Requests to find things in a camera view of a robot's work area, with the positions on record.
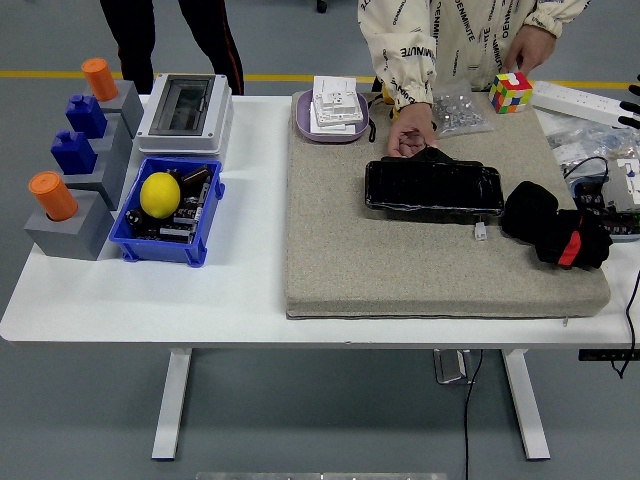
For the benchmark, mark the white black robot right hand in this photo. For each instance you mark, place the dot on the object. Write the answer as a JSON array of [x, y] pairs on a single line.
[[635, 91]]

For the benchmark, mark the person's left hand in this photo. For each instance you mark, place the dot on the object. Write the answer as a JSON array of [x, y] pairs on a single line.
[[530, 47]]

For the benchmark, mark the person's right hand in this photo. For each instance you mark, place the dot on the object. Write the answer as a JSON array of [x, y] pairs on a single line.
[[412, 122]]

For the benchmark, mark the glossy black panel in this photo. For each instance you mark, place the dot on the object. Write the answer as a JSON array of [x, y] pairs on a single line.
[[430, 190]]

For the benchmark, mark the person's left forearm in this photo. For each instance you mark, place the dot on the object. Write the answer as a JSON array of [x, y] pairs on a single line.
[[555, 15]]

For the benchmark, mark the person's right forearm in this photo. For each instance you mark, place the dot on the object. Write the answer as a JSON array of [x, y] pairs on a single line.
[[400, 70]]

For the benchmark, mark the black table control panel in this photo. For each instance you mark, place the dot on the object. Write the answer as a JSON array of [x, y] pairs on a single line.
[[607, 355]]

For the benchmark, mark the yellow tool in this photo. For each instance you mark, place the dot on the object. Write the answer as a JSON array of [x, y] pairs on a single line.
[[385, 94]]

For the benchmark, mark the clear bag of screws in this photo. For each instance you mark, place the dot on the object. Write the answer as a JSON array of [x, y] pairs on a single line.
[[460, 112]]

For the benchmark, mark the multicoloured puzzle cube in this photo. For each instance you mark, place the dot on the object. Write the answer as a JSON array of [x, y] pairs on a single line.
[[510, 95]]

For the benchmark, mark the white power strip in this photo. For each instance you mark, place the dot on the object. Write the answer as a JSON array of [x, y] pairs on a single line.
[[575, 100]]

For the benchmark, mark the clear plastic bags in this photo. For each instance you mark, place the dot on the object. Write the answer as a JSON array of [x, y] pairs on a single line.
[[585, 140]]

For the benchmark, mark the person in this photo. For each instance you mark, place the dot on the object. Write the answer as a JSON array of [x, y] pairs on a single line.
[[130, 40], [450, 30]]

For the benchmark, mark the white electrical device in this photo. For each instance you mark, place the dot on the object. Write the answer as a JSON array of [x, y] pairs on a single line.
[[622, 187]]

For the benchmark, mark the purple oval tray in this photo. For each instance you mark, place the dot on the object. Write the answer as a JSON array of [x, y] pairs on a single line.
[[304, 120]]

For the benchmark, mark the small white connector plug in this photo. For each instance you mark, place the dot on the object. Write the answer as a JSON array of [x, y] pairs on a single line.
[[480, 231]]

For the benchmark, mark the blue-grey tray with circuit boards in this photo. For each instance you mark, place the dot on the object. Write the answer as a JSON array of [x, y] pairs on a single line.
[[625, 235]]

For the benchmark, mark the black chair caster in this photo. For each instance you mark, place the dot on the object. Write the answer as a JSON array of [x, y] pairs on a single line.
[[321, 5]]

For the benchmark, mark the grey-brown mat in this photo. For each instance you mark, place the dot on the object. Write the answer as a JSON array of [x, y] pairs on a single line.
[[380, 270]]

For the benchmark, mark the dark brown cylinder part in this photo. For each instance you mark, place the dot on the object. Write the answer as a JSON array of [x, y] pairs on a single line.
[[196, 175]]

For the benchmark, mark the silver box under table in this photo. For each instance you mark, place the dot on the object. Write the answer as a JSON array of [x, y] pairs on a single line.
[[452, 367]]

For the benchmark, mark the yellow lemon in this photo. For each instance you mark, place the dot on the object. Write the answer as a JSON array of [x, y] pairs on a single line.
[[160, 195]]

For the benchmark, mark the blue plastic bin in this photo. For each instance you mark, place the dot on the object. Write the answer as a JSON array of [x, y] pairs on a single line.
[[165, 250]]

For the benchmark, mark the grey block base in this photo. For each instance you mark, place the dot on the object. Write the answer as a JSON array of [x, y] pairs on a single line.
[[107, 185], [117, 142], [75, 240], [127, 102]]

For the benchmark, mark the black round cap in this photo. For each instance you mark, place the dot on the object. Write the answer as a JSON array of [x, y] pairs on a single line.
[[134, 217]]

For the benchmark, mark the white table leg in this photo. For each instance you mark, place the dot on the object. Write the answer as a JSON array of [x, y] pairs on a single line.
[[527, 405], [170, 405]]

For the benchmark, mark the orange cylinder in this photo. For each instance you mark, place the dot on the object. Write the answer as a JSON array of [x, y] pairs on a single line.
[[100, 80], [52, 197]]

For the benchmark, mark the blue plastic block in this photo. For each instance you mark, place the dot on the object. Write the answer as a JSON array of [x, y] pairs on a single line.
[[86, 117], [74, 152]]

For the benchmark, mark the large white wall socket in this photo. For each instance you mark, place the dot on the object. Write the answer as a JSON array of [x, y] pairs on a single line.
[[330, 122]]

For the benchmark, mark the small white wall socket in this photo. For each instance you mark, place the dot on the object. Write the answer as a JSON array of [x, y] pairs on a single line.
[[335, 92]]

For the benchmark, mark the grey enclosure with clear lid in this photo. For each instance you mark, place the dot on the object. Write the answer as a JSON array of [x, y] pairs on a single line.
[[185, 105]]

